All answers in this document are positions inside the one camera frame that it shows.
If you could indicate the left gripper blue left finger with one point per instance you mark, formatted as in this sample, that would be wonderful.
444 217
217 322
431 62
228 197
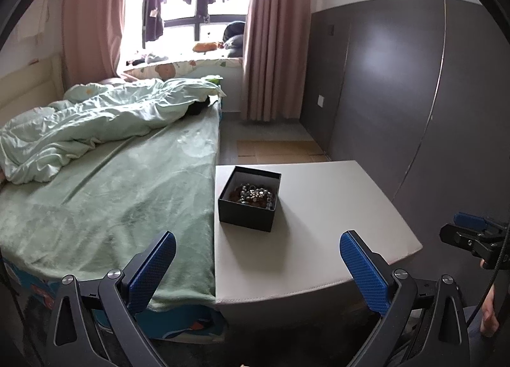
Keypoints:
145 271

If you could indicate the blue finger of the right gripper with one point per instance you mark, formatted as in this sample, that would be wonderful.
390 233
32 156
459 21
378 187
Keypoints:
473 222

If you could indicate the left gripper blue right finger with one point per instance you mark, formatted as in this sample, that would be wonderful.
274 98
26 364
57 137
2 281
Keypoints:
370 272

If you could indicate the pile of mixed jewelry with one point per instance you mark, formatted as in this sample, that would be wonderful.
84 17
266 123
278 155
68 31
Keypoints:
253 195

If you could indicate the black jewelry box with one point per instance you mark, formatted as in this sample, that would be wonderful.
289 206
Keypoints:
248 216

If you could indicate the person's right hand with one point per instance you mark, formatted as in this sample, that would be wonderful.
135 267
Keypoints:
489 324

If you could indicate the bed with green sheet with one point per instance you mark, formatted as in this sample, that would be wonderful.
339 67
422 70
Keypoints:
106 206

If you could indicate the cardboard floor sheets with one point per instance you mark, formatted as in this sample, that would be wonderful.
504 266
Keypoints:
279 152

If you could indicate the light green duvet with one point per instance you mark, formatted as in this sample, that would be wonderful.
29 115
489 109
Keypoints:
38 143

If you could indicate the black garment on bed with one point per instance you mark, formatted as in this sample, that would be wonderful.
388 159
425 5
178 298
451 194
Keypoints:
196 107

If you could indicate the beige padded headboard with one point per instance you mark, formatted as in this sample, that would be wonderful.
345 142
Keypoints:
38 84

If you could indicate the patterned window seat cushion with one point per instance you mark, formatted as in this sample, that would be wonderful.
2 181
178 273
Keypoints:
165 70

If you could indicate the right pink curtain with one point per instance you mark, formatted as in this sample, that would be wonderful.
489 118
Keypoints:
276 40

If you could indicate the pink curtain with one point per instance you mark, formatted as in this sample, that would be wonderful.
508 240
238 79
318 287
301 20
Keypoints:
92 32
276 40

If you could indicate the orange plush toy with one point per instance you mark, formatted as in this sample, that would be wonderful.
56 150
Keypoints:
205 47

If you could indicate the dark cushions on sill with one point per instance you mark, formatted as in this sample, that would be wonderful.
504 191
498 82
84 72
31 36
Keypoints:
233 39

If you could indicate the beige hanging towel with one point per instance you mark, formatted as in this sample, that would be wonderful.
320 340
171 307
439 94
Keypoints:
33 21

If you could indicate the left pink curtain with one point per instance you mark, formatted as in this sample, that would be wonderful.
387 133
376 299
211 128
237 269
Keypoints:
92 32

